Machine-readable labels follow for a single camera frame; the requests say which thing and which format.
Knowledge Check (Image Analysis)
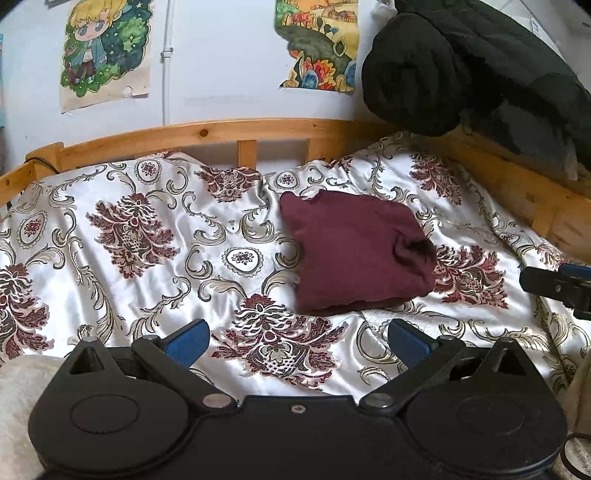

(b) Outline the wooden bed frame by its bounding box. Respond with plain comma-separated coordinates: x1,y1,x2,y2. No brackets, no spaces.
0,117,591,264

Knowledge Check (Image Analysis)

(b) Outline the white wall pipe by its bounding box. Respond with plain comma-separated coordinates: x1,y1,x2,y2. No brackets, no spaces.
160,0,175,126

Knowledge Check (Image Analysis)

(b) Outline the maroon long-sleeve shirt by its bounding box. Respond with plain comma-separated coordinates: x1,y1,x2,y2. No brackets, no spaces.
279,190,438,317

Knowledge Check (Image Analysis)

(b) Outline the colourful landscape poster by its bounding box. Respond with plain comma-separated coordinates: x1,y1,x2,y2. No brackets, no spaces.
274,0,361,94

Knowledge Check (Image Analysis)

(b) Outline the white floral satin blanket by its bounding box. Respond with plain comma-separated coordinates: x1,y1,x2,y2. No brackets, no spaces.
0,131,591,402

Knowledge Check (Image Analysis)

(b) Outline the black padded coat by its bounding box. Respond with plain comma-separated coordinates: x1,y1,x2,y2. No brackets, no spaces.
361,0,591,178

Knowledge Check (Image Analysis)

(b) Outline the blond cartoon character poster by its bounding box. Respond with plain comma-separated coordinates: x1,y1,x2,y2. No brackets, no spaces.
59,0,154,114

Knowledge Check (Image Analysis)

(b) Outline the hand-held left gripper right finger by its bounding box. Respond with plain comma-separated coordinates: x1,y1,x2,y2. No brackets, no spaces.
359,318,546,412

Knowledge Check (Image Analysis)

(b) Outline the cream fluffy cloth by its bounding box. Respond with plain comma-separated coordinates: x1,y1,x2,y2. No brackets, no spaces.
566,364,591,480
0,354,65,480

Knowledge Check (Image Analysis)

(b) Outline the black cable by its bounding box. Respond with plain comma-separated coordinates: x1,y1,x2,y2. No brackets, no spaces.
24,158,62,175
560,431,591,477

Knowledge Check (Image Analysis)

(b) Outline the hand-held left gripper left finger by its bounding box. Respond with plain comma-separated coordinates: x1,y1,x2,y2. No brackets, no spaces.
58,318,238,412

